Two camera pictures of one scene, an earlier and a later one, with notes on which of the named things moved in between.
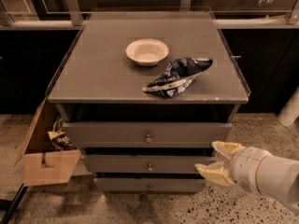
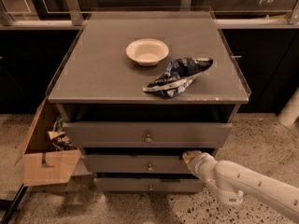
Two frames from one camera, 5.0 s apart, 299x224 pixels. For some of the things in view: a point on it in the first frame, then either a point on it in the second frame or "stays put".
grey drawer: [144, 163] stays put
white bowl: [147, 51] stays put
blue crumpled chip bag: [179, 74] stays put
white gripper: [245, 168] → [198, 162]
